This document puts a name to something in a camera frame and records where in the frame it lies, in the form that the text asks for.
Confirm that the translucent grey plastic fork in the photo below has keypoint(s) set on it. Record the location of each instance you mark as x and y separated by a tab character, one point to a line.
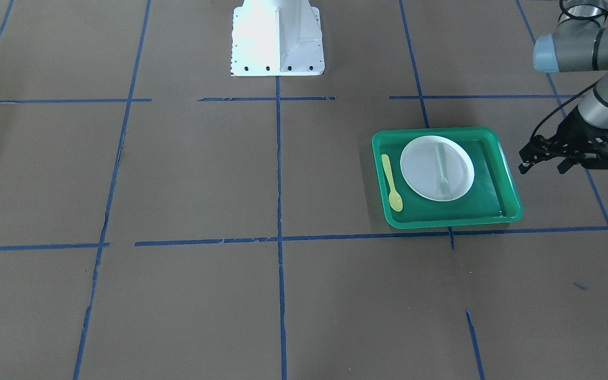
444	186

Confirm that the yellow plastic spoon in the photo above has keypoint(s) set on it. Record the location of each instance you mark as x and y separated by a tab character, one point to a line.
394	198

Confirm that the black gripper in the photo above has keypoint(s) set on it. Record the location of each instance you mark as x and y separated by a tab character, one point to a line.
573	130

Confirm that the green plastic tray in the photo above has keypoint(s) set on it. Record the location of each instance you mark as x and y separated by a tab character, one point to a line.
493	197

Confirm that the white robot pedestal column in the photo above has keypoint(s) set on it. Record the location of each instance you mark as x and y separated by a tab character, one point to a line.
276	38

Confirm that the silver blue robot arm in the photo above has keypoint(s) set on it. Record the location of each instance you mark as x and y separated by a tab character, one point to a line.
579	44

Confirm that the white round plate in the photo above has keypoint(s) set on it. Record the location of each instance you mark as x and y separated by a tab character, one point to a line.
419	168

